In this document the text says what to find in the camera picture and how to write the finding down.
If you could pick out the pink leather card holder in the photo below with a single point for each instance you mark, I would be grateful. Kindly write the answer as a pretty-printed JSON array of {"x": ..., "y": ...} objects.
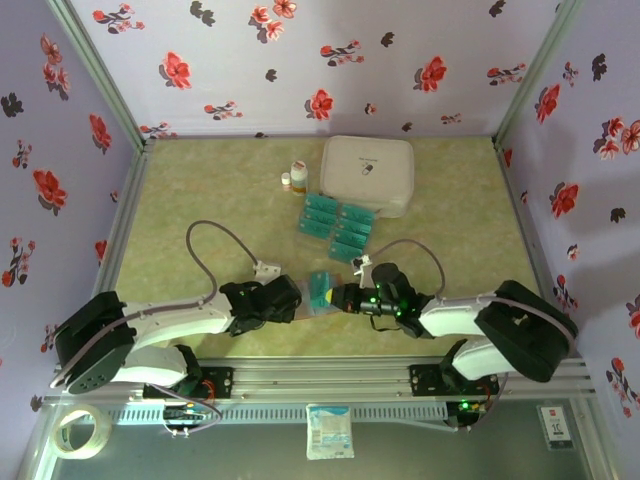
[{"x": 306, "y": 300}]

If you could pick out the group of teal packets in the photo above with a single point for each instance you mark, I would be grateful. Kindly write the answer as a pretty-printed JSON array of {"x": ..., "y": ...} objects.
[{"x": 336, "y": 220}]

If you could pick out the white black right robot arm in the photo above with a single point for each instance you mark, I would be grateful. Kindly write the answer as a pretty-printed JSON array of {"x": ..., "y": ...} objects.
[{"x": 450, "y": 315}]

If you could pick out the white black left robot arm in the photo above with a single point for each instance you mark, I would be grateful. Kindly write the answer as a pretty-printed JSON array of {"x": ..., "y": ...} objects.
[{"x": 175, "y": 320}]

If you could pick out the white price tag card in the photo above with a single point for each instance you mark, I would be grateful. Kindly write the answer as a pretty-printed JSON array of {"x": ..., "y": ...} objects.
[{"x": 557, "y": 425}]

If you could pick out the small pink label bottle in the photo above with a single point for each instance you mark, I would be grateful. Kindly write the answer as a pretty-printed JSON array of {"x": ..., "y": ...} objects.
[{"x": 286, "y": 182}]

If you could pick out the orange label pill bottle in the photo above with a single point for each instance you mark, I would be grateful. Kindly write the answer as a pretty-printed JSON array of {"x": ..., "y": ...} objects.
[{"x": 299, "y": 177}]

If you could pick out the white zip medicine case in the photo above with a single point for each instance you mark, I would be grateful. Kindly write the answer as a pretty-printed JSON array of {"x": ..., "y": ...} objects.
[{"x": 367, "y": 170}]

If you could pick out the right controller board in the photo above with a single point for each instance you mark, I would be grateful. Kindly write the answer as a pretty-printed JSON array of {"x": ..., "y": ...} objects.
[{"x": 465, "y": 410}]

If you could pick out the controller board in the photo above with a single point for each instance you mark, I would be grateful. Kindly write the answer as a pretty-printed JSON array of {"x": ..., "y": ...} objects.
[
  {"x": 465, "y": 410},
  {"x": 185, "y": 414}
]

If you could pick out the white gauze packet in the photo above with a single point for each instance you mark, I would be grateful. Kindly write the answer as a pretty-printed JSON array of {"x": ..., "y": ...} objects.
[{"x": 330, "y": 435}]

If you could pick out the left controller board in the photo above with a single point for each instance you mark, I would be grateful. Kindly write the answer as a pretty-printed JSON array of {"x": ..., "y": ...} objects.
[{"x": 185, "y": 414}]

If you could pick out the clear tape roll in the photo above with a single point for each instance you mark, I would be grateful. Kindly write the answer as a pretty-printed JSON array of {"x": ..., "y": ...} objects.
[{"x": 82, "y": 454}]

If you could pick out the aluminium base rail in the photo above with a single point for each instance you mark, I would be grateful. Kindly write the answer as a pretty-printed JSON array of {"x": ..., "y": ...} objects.
[{"x": 320, "y": 375}]

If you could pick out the aluminium side rail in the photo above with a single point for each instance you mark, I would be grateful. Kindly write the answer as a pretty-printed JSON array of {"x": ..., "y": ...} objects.
[
  {"x": 121, "y": 225},
  {"x": 522, "y": 225}
]

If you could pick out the aluminium frame post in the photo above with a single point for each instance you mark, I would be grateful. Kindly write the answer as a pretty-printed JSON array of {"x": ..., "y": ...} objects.
[
  {"x": 102, "y": 75},
  {"x": 533, "y": 75}
]

